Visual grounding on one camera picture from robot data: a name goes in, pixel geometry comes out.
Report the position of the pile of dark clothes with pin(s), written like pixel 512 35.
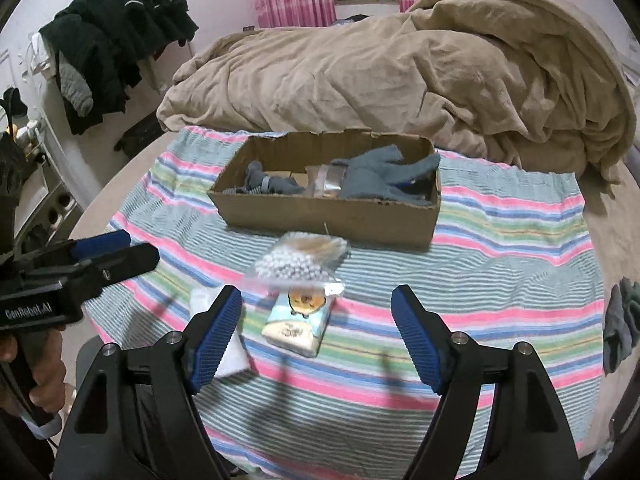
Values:
pixel 115 25

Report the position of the white shelf unit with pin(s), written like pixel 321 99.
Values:
pixel 42 195

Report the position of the bag of white beads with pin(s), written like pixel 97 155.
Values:
pixel 297 260

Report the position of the large grey glove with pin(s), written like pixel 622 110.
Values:
pixel 375 175

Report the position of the white packet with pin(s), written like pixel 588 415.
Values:
pixel 237 357

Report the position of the cardboard box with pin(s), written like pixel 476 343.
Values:
pixel 320 215

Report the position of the person's left hand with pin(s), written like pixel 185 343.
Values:
pixel 47 372

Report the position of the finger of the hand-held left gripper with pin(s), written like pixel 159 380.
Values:
pixel 125 260
pixel 102 242

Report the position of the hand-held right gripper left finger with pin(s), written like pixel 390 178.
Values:
pixel 220 340

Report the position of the black bag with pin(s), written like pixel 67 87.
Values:
pixel 140 135

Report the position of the clear plastic bag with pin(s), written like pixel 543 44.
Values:
pixel 325 182

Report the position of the beige duvet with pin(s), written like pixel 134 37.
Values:
pixel 380 75

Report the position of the grey quilted garment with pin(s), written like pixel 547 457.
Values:
pixel 75 87

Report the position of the striped blanket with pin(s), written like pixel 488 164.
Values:
pixel 500 280

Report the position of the grey cloth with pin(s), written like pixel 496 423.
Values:
pixel 620 325

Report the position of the rolled grey socks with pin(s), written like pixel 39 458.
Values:
pixel 270 182

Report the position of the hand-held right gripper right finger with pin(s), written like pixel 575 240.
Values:
pixel 417 341

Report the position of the cartoon tissue packet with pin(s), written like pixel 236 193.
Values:
pixel 300 320

